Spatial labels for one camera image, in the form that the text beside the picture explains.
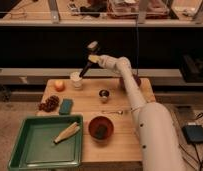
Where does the orange fruit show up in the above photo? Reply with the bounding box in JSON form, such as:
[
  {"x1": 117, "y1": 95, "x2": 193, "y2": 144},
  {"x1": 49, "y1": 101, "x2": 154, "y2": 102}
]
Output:
[{"x1": 54, "y1": 80, "x2": 65, "y2": 92}]

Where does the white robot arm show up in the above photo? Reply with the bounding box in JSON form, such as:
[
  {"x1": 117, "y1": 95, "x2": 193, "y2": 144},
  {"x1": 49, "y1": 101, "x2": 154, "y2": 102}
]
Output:
[{"x1": 88, "y1": 55, "x2": 186, "y2": 171}]

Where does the bunch of dark grapes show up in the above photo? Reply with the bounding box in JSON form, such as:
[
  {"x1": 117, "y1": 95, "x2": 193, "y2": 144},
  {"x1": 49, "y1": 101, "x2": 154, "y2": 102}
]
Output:
[{"x1": 38, "y1": 95, "x2": 59, "y2": 112}]

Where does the teal sponge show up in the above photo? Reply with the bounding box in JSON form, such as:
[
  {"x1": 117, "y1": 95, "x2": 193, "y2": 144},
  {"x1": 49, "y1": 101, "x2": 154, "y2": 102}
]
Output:
[{"x1": 59, "y1": 99, "x2": 73, "y2": 115}]

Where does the black foot pedal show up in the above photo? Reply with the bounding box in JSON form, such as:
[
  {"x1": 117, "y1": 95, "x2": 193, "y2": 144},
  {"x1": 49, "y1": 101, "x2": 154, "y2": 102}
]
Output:
[{"x1": 182, "y1": 125, "x2": 203, "y2": 144}]

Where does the red-brown bowl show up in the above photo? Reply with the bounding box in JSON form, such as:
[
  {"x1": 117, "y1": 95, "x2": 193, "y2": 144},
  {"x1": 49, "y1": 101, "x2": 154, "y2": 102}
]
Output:
[{"x1": 88, "y1": 116, "x2": 114, "y2": 142}]

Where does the white paper cup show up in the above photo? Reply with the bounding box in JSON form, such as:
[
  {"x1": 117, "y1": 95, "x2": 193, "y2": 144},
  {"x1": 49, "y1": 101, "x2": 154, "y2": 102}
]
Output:
[{"x1": 70, "y1": 72, "x2": 83, "y2": 90}]

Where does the corn cob toy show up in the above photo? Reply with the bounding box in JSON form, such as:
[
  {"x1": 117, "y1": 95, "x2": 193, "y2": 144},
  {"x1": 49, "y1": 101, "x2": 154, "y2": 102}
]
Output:
[{"x1": 54, "y1": 122, "x2": 80, "y2": 144}]

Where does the small metal cup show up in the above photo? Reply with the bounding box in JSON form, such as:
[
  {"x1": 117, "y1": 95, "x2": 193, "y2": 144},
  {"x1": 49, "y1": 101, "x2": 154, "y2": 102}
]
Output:
[{"x1": 99, "y1": 89, "x2": 110, "y2": 103}]

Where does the metal spoon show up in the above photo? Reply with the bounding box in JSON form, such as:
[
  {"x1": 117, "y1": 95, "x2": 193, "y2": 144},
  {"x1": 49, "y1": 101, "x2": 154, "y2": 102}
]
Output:
[{"x1": 101, "y1": 110, "x2": 130, "y2": 115}]

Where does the wooden cutting board table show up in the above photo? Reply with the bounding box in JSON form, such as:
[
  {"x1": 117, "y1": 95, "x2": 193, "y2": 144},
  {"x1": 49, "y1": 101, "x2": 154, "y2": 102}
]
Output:
[{"x1": 36, "y1": 77, "x2": 159, "y2": 164}]

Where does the green plastic tray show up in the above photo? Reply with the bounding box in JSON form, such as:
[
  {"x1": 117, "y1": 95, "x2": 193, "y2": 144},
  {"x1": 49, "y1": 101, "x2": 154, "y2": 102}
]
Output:
[{"x1": 8, "y1": 115, "x2": 83, "y2": 171}]

